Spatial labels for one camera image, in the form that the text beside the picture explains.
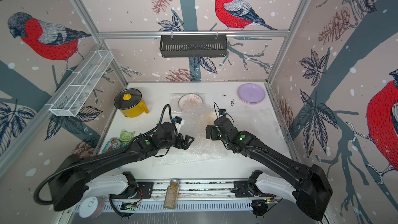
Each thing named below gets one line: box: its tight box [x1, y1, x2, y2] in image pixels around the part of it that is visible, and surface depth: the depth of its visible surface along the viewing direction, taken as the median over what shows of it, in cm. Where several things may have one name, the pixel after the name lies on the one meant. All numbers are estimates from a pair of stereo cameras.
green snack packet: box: [101, 136, 127, 154], surface depth 87 cm
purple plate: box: [237, 82, 266, 105], surface depth 115 cm
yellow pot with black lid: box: [113, 88, 150, 118], surface depth 99 cm
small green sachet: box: [119, 129, 136, 144], surface depth 94 cm
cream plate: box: [197, 108, 218, 131], surface depth 94 cm
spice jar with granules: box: [163, 178, 180, 210], surface depth 70 cm
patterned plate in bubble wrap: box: [169, 92, 207, 113], surface depth 112 cm
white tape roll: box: [78, 196, 106, 219], surface depth 66 cm
